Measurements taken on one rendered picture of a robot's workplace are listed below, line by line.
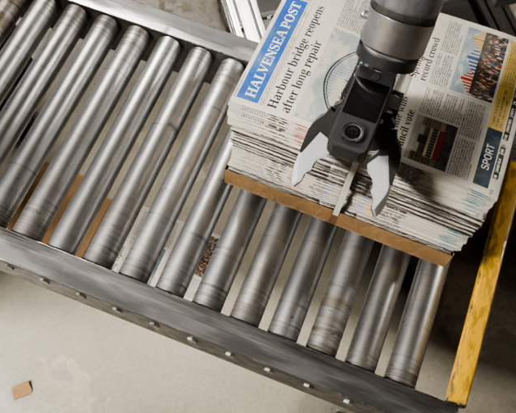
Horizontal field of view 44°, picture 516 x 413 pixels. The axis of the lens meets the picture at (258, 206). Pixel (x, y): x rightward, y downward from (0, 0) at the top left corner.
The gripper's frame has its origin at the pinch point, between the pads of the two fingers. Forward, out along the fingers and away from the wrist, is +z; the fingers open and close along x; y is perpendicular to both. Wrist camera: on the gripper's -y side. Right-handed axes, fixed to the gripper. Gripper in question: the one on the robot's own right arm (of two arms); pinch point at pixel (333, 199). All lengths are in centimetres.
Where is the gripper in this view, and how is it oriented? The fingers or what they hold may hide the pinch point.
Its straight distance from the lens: 82.3
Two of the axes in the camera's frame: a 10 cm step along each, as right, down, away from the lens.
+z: -2.2, 7.9, 5.7
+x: -9.3, -3.5, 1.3
